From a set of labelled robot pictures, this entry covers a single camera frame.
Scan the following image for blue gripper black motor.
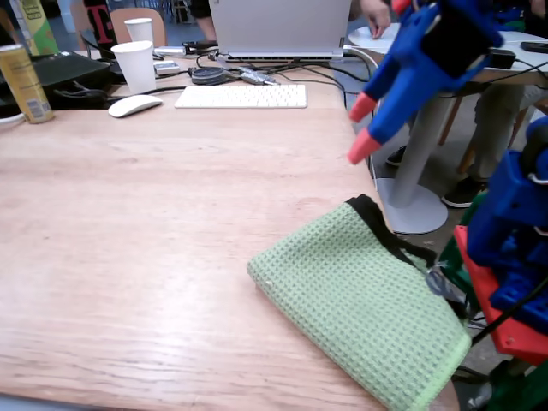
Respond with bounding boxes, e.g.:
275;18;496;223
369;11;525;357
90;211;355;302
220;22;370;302
345;0;505;166

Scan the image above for green waffle cloth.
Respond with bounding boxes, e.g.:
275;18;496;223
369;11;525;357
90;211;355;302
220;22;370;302
247;193;473;411

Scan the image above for bystander hand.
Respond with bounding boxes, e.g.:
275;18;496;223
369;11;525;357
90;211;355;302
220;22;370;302
359;0;393;40

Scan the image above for black shoe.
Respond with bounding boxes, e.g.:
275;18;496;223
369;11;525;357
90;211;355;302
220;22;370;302
384;145;408;168
440;176;489;210

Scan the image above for white round table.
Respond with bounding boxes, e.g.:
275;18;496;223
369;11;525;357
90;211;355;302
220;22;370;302
347;23;548;85

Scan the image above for beige trouser legs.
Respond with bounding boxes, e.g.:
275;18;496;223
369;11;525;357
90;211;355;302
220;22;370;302
464;83;526;183

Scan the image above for black power adapter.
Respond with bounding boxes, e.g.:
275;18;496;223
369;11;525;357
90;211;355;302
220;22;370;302
487;48;517;69

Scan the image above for silver laptop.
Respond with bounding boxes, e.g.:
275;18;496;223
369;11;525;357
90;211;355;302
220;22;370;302
208;0;354;61

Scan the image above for grey taped adapter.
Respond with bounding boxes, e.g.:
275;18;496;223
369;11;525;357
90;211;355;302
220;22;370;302
237;66;279;86

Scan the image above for white keyboard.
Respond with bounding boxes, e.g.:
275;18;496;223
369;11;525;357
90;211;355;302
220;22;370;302
174;84;308;110

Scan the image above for green clamp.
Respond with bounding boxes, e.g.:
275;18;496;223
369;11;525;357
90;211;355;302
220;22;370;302
485;359;548;411
436;192;489;318

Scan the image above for grey tape piece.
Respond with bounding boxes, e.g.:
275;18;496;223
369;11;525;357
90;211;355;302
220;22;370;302
425;260;470;305

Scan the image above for bare person leg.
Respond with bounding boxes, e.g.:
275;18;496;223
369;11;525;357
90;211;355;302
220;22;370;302
188;0;217;42

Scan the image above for small silver device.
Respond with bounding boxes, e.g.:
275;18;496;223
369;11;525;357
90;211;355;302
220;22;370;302
152;59;181;77

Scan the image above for wooden chair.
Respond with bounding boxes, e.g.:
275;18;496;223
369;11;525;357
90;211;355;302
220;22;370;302
109;7;168;48

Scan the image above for white computer mouse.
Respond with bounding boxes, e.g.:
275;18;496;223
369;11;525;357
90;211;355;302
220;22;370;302
107;93;164;119

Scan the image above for white paper cup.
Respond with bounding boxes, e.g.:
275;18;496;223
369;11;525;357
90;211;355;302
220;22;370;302
110;40;158;95
123;17;154;45

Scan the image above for black banner magenta letter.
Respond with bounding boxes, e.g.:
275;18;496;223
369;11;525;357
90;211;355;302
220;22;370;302
83;0;119;59

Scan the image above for black box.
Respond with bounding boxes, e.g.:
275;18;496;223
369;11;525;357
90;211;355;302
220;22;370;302
29;51;125;110

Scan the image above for yellow green carton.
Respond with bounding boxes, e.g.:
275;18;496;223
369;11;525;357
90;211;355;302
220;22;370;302
15;0;61;57

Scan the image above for yellow drink can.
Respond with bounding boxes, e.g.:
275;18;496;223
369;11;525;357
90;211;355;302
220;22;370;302
0;44;56;125

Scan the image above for white cable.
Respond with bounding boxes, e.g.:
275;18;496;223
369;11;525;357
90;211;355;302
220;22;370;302
342;45;382;192

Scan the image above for grey table pedestal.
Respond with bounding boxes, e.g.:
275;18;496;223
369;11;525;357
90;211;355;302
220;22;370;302
375;83;450;235

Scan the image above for coiled black cable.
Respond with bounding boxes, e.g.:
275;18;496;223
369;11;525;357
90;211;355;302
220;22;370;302
190;66;228;86

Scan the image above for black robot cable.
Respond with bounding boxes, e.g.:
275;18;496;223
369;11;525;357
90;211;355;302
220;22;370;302
470;277;548;348

